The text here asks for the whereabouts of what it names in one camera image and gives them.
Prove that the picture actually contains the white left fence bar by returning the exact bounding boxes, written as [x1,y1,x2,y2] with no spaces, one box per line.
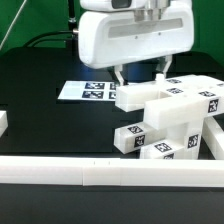
[0,110,8,137]

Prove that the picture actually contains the white marker base sheet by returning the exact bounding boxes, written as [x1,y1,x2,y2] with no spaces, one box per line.
[58,81,118,101]

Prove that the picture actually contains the white right fence bar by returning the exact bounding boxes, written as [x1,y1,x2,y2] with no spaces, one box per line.
[202,117,224,160]

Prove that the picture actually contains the thin white cord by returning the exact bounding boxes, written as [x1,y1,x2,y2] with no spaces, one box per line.
[0,0,29,52]

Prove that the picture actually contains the white chair seat part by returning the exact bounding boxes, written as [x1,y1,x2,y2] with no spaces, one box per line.
[153,80,204,159]

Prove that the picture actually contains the white fence bar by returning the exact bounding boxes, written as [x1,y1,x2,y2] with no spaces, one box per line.
[0,110,8,137]
[0,156,224,187]
[202,117,224,160]

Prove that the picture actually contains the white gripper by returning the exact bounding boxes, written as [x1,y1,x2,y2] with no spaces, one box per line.
[78,0,194,86]

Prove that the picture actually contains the black cables at base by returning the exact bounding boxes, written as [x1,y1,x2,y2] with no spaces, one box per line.
[22,28,81,48]

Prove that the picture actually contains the white chair back frame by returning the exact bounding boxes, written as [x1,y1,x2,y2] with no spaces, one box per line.
[115,75,224,130]

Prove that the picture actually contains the black vertical pole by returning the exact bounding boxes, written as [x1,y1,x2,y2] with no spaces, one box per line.
[67,0,76,23]

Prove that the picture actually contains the white front fence bar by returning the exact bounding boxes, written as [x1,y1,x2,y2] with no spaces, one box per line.
[0,156,224,187]

